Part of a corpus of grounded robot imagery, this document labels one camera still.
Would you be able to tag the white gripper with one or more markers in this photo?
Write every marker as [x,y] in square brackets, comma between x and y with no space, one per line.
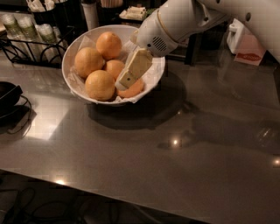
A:
[152,33]

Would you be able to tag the orange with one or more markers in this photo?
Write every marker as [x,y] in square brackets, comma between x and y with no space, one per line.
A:
[100,85]
[109,45]
[114,67]
[134,90]
[87,60]

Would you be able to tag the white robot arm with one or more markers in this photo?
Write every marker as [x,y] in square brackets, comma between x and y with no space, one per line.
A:
[183,18]

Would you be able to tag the white bowl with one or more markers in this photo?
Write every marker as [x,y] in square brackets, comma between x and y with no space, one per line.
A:
[73,49]

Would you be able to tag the white paper liner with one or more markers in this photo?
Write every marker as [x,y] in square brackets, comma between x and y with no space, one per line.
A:
[154,73]

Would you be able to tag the black condiment shelf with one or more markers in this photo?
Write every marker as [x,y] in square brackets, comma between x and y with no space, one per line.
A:
[186,52]

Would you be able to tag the white paper cup stack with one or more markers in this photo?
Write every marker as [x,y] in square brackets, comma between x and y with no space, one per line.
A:
[90,12]

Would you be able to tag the wrapped cup stack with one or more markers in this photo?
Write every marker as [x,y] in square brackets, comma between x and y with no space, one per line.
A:
[14,33]
[48,36]
[30,34]

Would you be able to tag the white appliance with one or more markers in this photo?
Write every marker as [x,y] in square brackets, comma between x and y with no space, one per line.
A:
[234,37]

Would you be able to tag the black dish on stand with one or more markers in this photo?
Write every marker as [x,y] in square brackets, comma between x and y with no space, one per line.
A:
[15,108]

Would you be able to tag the black wire rack left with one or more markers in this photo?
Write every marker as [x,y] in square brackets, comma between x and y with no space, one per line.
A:
[9,50]

